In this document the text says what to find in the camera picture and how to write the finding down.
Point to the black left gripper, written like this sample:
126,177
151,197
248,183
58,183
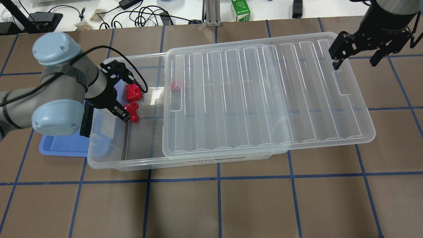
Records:
106,97

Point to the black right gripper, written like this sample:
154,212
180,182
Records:
383,29

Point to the clear plastic box lid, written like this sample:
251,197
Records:
326,105

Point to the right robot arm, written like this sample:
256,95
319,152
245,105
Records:
386,28

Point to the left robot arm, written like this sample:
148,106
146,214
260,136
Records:
70,78

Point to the red block upper pair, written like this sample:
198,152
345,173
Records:
133,93

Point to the clear plastic storage box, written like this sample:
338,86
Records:
132,132

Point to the blue plastic tray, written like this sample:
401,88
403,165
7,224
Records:
73,145

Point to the black power adapter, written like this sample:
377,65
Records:
126,4

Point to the green white carton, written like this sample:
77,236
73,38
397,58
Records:
241,10

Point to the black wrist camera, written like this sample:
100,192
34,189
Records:
115,71

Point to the black box latch handle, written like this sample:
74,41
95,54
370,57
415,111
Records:
86,125

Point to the aluminium frame post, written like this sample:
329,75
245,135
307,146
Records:
211,13

